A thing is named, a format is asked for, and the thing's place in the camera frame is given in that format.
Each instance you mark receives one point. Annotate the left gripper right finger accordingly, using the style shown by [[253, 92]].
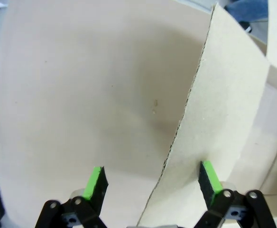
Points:
[[210, 187]]

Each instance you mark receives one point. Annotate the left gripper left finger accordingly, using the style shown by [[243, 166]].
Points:
[[97, 187]]

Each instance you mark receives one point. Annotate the brown cardboard shipping box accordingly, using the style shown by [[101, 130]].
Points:
[[224, 95]]

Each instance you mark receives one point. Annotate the black and white shoe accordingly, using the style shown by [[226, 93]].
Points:
[[245, 25]]

